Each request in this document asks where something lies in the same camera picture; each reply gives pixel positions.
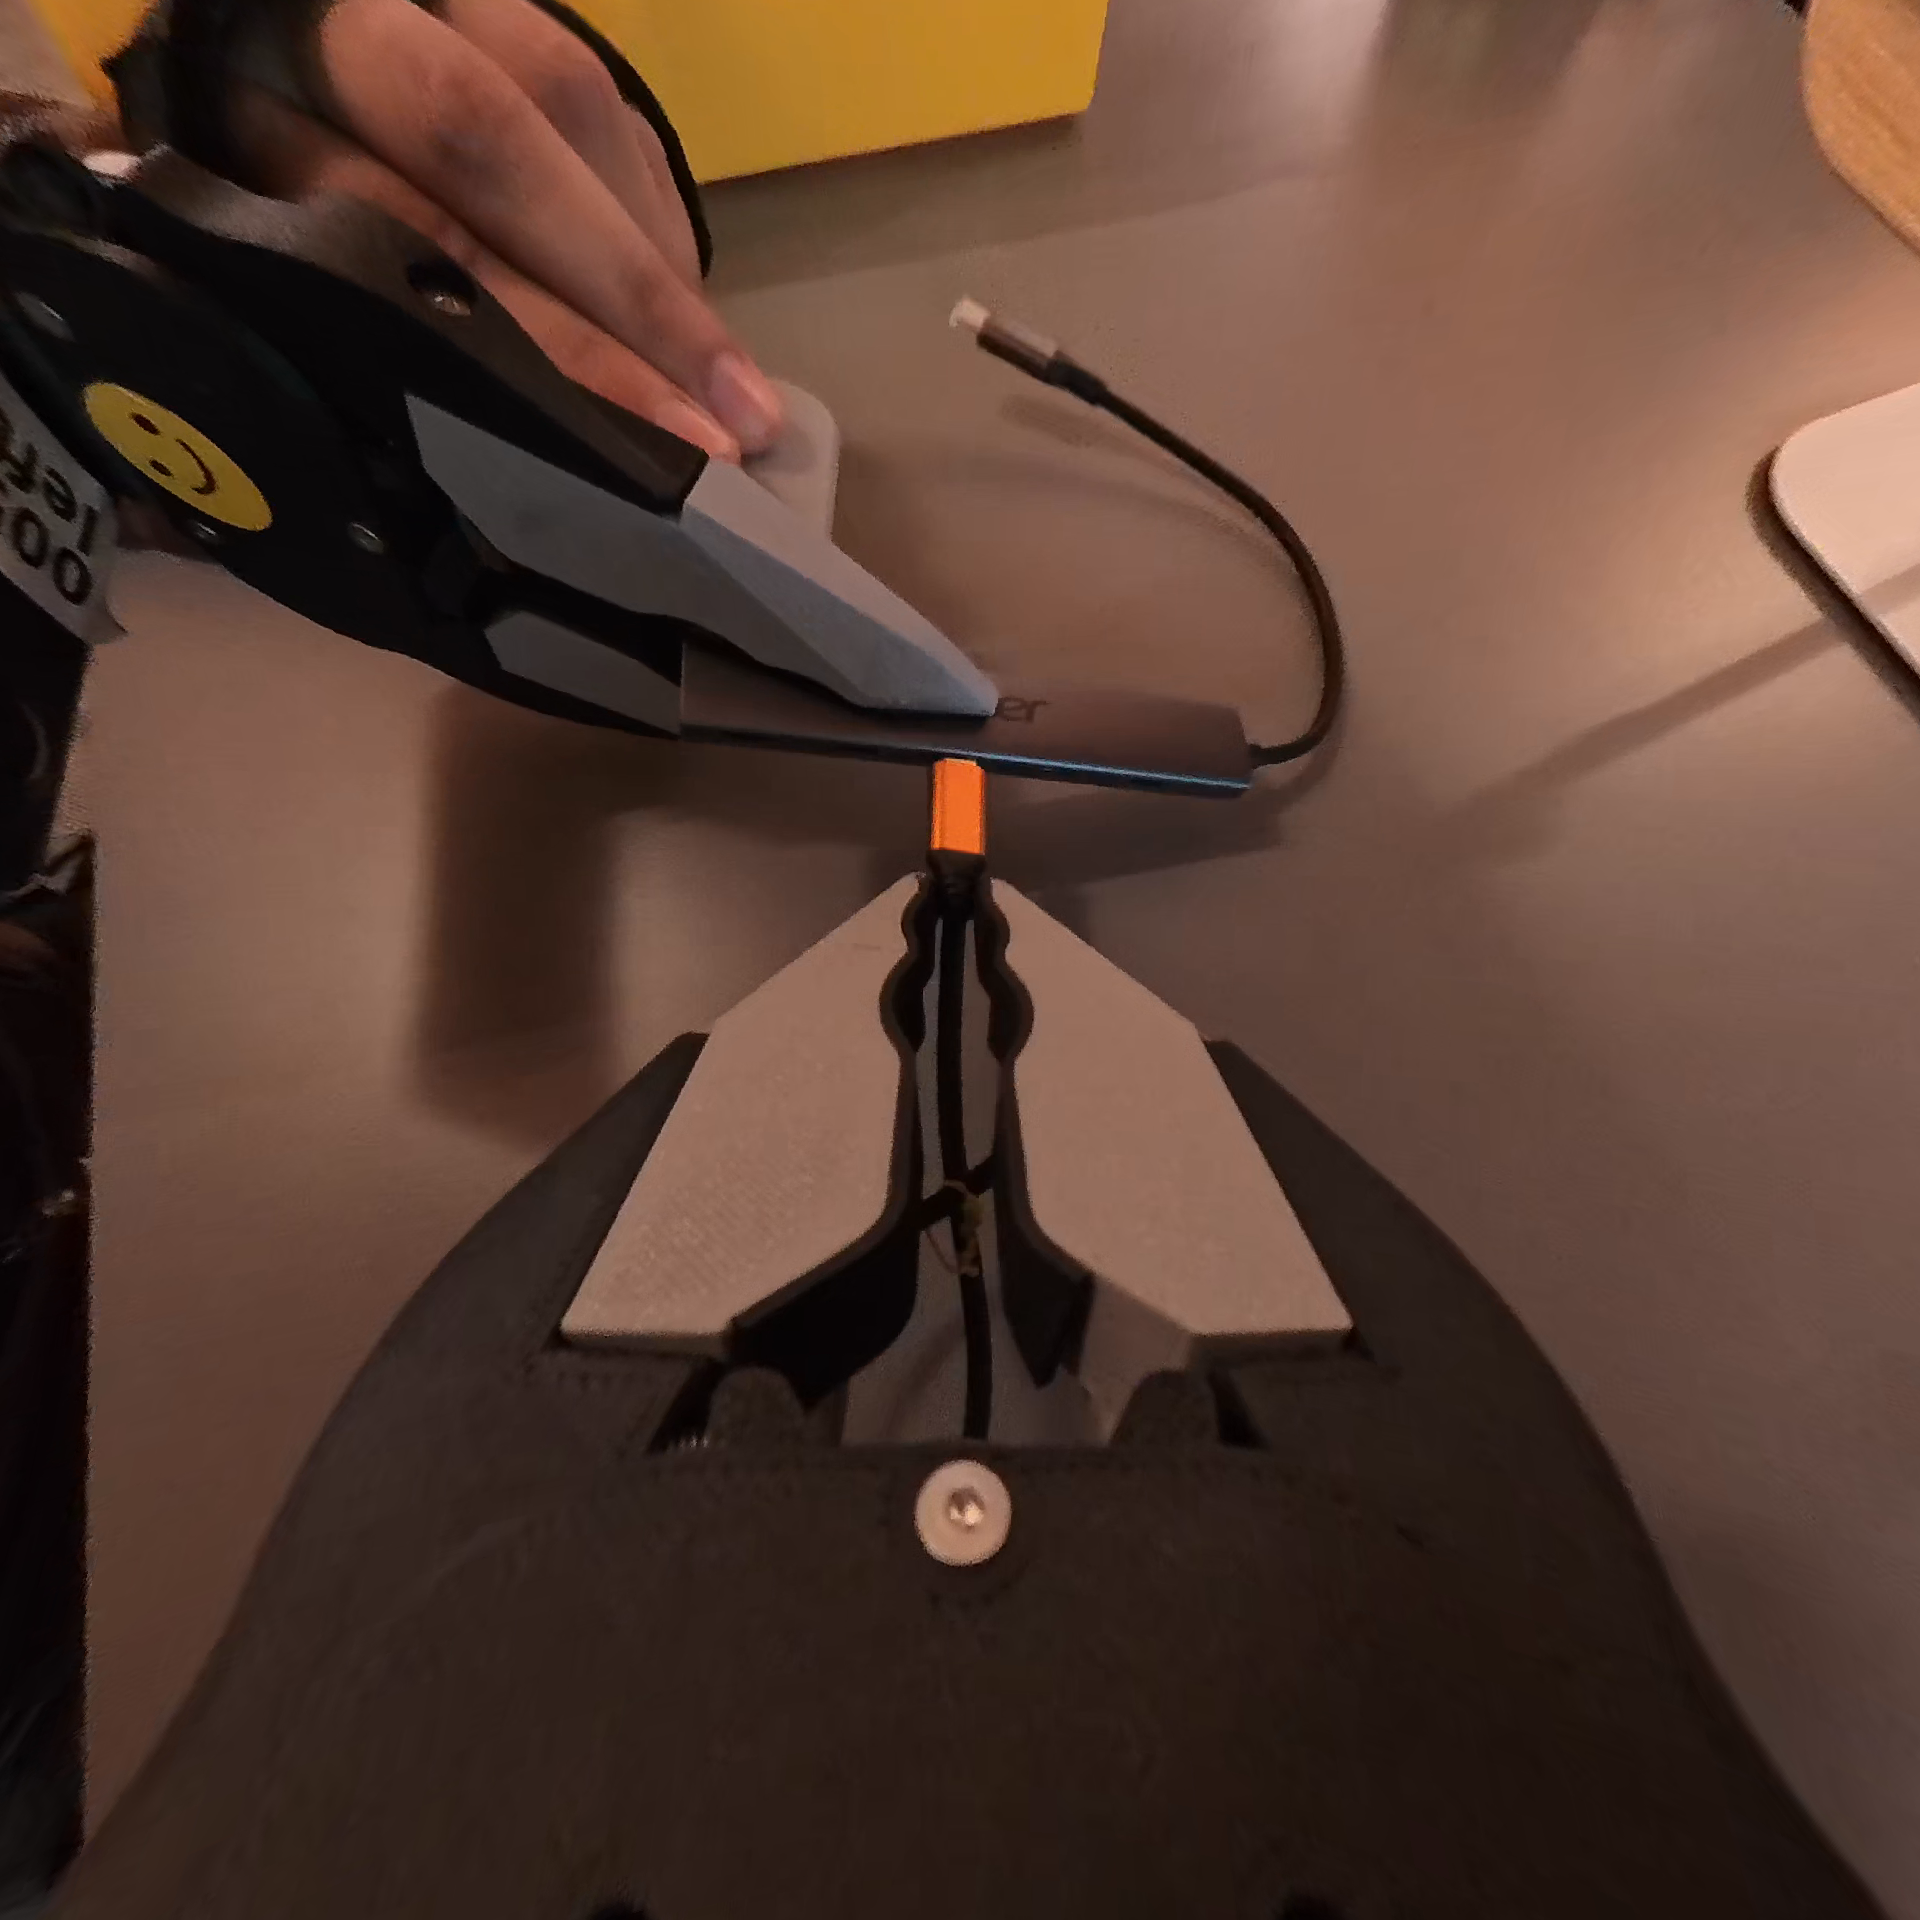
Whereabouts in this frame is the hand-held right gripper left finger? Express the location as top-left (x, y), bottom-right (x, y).
top-left (557, 875), bottom-right (937, 1414)

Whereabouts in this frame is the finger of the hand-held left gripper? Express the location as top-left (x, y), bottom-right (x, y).
top-left (483, 604), bottom-right (693, 737)
top-left (405, 393), bottom-right (1002, 718)

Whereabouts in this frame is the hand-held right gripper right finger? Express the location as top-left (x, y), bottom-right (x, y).
top-left (981, 876), bottom-right (1358, 1398)

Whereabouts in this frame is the orange-plug usb-c cable yellow tie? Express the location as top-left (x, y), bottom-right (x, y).
top-left (900, 757), bottom-right (1010, 1449)

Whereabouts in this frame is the yellow plastic bin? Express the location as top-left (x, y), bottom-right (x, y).
top-left (577, 0), bottom-right (1113, 187)

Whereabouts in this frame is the person's left hand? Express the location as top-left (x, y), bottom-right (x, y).
top-left (266, 0), bottom-right (784, 460)

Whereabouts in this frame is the white board stand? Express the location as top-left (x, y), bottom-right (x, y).
top-left (1766, 383), bottom-right (1920, 678)

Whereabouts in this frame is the black hub cable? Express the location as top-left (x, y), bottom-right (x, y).
top-left (950, 291), bottom-right (1345, 772)

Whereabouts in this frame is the black board wooden frame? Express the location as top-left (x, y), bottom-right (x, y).
top-left (1800, 0), bottom-right (1920, 252)

